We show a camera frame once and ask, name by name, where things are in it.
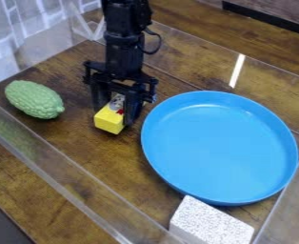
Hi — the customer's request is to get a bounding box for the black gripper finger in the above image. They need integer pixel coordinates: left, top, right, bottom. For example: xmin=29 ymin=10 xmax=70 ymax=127
xmin=90 ymin=81 xmax=112 ymax=112
xmin=122 ymin=86 xmax=146 ymax=126

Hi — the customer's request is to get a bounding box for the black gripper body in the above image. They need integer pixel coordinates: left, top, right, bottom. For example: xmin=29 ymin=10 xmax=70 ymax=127
xmin=84 ymin=61 xmax=158 ymax=103

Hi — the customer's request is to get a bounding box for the yellow butter block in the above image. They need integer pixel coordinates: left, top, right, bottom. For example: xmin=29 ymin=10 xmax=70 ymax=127
xmin=94 ymin=94 xmax=124 ymax=134

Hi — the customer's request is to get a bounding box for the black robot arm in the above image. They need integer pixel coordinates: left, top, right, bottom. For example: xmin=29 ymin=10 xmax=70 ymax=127
xmin=84 ymin=0 xmax=161 ymax=126

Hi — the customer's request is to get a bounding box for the blue round tray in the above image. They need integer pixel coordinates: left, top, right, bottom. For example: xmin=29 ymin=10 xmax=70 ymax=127
xmin=141 ymin=91 xmax=299 ymax=206

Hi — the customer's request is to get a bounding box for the white speckled foam block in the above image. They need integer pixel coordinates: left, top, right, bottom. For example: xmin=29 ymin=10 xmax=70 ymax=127
xmin=169 ymin=195 xmax=255 ymax=244

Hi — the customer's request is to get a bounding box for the green bitter gourd toy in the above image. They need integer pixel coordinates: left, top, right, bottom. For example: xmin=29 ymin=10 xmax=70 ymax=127
xmin=5 ymin=80 xmax=65 ymax=119

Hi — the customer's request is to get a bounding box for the clear acrylic enclosure wall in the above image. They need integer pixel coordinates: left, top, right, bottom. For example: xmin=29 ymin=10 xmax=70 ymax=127
xmin=0 ymin=0 xmax=299 ymax=244

